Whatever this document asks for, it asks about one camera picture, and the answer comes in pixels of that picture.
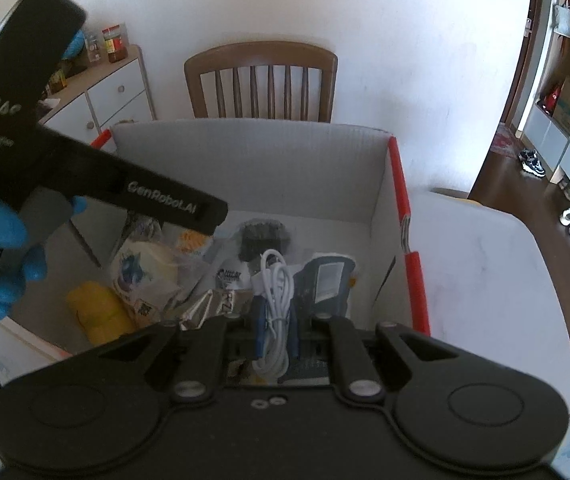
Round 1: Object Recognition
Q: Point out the white sideboard with wooden top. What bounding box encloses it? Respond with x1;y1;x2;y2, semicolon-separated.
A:
38;44;157;153

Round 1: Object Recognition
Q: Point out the clear glass jar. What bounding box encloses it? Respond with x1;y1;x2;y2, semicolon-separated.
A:
84;30;102;63

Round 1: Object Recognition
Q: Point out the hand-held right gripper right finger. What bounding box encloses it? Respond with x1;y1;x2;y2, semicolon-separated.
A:
285;305;458;406

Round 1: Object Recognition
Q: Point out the blue round object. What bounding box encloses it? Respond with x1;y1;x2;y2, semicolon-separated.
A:
62;29;87;62

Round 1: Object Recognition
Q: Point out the black snack packet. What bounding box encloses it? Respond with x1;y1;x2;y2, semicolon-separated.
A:
237;219;293;263

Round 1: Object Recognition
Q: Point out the yellow sponge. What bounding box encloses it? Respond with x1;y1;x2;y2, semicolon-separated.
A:
65;281;137;347

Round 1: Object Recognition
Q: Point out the red patterned rug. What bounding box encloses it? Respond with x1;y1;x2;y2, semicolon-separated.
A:
490;125;520;156

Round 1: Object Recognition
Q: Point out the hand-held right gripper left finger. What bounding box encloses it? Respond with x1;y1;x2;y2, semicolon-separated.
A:
98;305;267;403

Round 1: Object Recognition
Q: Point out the white packet with black logo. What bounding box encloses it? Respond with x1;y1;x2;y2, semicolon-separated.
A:
213;260;256;291

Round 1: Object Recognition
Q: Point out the red toy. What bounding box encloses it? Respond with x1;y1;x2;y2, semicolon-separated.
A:
537;85;563;111

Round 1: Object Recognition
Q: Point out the tissue packet with white label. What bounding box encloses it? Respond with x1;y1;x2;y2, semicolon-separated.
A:
292;252;358;321

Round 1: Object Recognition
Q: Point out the white cable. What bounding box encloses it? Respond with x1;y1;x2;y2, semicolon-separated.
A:
251;249;296;378

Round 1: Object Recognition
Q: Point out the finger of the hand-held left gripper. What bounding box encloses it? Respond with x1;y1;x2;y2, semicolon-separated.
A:
40;126;229;235

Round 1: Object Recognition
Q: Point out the red cardboard box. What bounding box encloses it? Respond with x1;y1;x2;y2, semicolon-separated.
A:
0;119;432;361

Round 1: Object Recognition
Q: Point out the jar with red lid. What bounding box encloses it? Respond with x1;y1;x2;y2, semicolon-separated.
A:
101;24;129;64

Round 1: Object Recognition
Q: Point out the silver and brown snack packet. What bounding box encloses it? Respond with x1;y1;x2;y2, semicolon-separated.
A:
180;287;256;331

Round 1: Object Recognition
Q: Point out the clear bag with cream contents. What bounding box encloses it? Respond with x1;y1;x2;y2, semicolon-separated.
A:
110;235;186;331

